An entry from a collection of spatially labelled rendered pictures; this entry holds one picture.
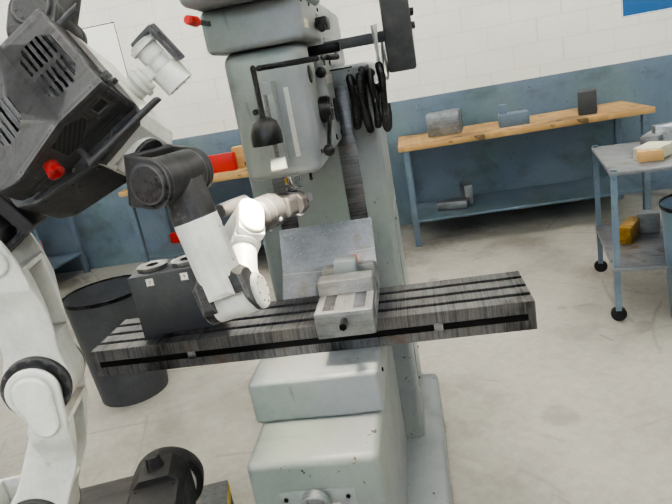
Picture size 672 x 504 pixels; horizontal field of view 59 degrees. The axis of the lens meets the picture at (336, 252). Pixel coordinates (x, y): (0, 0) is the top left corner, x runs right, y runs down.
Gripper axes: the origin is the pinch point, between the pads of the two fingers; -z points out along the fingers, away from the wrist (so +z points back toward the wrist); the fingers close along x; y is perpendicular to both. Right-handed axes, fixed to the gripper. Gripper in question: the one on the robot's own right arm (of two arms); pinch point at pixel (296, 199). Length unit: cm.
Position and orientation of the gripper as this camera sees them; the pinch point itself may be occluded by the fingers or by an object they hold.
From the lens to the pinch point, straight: 162.5
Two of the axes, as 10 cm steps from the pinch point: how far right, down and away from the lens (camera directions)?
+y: 1.6, 9.5, 2.7
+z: -5.1, 3.2, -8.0
